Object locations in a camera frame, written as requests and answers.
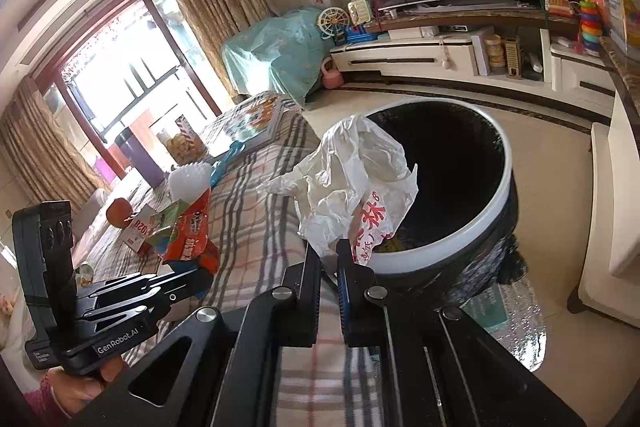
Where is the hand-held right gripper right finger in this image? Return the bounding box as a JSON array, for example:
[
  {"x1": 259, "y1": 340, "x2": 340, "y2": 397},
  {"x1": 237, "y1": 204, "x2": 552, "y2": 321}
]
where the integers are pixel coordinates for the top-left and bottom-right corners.
[{"x1": 335, "y1": 239, "x2": 588, "y2": 427}]

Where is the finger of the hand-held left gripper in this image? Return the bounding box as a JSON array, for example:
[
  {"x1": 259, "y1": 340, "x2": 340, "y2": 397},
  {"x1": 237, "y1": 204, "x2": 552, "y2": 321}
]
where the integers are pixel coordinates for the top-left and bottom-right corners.
[
  {"x1": 75, "y1": 284, "x2": 213, "y2": 323},
  {"x1": 82, "y1": 268, "x2": 213, "y2": 295}
]

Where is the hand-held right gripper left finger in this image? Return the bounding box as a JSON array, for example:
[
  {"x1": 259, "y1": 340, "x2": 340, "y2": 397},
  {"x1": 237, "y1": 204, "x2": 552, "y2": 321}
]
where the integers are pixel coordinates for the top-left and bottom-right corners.
[{"x1": 70, "y1": 248, "x2": 323, "y2": 427}]

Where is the red snack packet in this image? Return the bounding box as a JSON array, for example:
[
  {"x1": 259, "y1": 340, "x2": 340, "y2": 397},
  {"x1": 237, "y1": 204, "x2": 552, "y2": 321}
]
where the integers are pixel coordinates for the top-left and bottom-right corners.
[{"x1": 160, "y1": 194, "x2": 221, "y2": 278}]

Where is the white plastic bag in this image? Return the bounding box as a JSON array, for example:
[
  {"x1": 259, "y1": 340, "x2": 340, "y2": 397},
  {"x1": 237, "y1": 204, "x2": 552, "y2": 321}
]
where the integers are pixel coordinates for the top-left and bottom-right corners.
[{"x1": 256, "y1": 114, "x2": 420, "y2": 267}]

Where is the black white-rimmed trash bin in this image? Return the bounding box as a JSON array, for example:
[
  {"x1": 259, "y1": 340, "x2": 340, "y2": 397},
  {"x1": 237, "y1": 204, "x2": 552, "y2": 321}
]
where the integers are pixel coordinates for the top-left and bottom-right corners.
[{"x1": 295, "y1": 96, "x2": 528, "y2": 313}]

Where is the person's left hand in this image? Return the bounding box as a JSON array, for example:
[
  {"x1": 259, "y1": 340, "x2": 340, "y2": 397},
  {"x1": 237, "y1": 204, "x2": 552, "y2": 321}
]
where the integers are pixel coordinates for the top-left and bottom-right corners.
[{"x1": 47, "y1": 352, "x2": 127, "y2": 419}]

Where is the red and white paper box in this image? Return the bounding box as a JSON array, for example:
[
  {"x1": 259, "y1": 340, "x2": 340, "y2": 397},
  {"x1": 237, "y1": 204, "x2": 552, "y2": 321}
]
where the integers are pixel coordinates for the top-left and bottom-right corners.
[{"x1": 125, "y1": 207, "x2": 157, "y2": 255}]

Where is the green snack packet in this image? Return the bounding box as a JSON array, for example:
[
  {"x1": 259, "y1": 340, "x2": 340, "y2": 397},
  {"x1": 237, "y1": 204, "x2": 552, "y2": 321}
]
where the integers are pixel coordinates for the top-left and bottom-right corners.
[{"x1": 145, "y1": 202, "x2": 193, "y2": 253}]

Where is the red apple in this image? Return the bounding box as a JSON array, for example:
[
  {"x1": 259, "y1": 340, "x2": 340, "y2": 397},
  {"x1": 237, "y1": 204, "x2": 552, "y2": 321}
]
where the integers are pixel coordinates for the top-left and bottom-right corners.
[{"x1": 106, "y1": 198, "x2": 135, "y2": 229}]

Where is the plaid tablecloth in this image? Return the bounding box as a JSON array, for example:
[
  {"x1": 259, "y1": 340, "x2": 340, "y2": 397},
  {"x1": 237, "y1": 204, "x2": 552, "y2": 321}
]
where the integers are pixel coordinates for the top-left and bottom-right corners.
[{"x1": 75, "y1": 92, "x2": 391, "y2": 427}]

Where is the white ridged plastic cup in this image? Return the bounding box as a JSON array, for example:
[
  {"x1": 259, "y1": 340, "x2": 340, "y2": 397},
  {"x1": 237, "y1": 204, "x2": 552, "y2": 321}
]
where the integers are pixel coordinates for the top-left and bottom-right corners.
[{"x1": 167, "y1": 161, "x2": 213, "y2": 208}]

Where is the purple tumbler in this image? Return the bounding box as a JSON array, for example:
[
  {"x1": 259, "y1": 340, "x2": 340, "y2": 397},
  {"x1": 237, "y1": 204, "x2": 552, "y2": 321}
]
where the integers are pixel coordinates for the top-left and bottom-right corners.
[{"x1": 114, "y1": 127, "x2": 166, "y2": 188}]

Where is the blue plastic toy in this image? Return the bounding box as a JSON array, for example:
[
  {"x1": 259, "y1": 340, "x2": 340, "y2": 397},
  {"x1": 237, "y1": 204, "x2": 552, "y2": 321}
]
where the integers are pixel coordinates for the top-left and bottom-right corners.
[{"x1": 209, "y1": 142, "x2": 246, "y2": 188}]

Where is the clear cookie jar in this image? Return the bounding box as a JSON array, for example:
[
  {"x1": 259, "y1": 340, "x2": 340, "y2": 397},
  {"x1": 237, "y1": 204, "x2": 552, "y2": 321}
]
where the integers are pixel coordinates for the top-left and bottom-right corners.
[{"x1": 157, "y1": 114, "x2": 208, "y2": 166}]

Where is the silver foil mat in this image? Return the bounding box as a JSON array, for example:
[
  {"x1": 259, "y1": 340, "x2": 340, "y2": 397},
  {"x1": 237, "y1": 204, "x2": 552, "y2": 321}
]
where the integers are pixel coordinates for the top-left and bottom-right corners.
[{"x1": 460, "y1": 282, "x2": 546, "y2": 373}]

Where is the colourful children's book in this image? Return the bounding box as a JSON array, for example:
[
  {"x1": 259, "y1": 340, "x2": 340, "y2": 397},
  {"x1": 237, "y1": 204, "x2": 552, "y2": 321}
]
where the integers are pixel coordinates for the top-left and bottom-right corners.
[{"x1": 200, "y1": 94, "x2": 286, "y2": 158}]

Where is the glass balcony door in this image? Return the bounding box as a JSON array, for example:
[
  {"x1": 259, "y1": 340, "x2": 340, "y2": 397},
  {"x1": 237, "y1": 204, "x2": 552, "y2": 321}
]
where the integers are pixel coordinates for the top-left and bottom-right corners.
[{"x1": 30, "y1": 0, "x2": 226, "y2": 188}]

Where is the pink toy kettle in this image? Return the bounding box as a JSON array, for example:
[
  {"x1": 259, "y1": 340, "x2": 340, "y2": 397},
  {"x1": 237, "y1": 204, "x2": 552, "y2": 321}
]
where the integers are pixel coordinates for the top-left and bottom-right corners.
[{"x1": 320, "y1": 59, "x2": 343, "y2": 90}]

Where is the teal cover cloth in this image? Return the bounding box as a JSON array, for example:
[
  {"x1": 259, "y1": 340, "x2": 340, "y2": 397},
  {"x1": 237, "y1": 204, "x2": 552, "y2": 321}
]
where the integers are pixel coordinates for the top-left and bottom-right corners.
[{"x1": 221, "y1": 6, "x2": 333, "y2": 108}]

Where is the white television cabinet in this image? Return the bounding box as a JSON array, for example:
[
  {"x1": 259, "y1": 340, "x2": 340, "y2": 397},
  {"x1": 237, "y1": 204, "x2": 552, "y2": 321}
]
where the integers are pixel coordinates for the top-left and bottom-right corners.
[{"x1": 330, "y1": 2, "x2": 621, "y2": 118}]

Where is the cream side cabinet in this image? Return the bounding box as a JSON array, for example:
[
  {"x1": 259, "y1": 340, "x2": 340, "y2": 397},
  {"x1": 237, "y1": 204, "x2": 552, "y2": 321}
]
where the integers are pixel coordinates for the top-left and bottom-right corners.
[{"x1": 567, "y1": 97, "x2": 640, "y2": 315}]

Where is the ferris wheel toy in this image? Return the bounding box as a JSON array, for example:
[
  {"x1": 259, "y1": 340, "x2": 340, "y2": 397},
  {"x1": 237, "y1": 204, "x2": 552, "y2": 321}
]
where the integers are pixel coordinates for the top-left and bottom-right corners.
[{"x1": 316, "y1": 7, "x2": 348, "y2": 40}]

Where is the white carton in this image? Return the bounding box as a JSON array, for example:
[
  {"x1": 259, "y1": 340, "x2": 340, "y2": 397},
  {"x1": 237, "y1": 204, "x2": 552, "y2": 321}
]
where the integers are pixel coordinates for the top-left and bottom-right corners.
[{"x1": 470, "y1": 32, "x2": 496, "y2": 76}]

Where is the pastel toy phone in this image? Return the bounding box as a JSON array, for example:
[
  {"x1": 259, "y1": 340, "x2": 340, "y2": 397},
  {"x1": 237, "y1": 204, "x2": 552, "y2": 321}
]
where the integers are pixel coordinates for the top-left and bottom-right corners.
[{"x1": 346, "y1": 0, "x2": 373, "y2": 25}]

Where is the clear yellow-filled jar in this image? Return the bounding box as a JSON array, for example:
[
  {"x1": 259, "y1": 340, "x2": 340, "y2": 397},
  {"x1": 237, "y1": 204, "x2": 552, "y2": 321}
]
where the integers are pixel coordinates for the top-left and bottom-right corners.
[{"x1": 484, "y1": 34, "x2": 503, "y2": 68}]

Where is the rainbow stacking rings toy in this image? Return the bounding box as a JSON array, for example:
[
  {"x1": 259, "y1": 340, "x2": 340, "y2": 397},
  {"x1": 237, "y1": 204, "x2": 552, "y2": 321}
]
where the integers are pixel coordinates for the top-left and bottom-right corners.
[{"x1": 577, "y1": 0, "x2": 603, "y2": 55}]

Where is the stack of colourful picture books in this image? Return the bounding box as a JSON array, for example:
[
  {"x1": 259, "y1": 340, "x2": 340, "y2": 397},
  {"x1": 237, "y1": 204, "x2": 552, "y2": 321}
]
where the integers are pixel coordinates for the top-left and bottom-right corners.
[{"x1": 590, "y1": 0, "x2": 640, "y2": 52}]

